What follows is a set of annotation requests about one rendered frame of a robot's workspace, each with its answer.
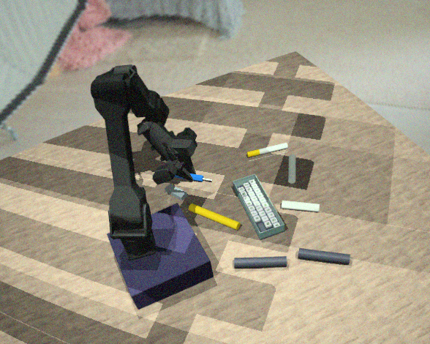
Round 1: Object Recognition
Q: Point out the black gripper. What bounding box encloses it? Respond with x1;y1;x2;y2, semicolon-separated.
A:
151;130;196;185

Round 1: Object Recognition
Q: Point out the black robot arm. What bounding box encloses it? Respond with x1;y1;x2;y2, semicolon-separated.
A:
91;64;197;261

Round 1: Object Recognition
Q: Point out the blue stylus with white tip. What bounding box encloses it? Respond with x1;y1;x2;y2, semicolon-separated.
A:
174;173;212;182

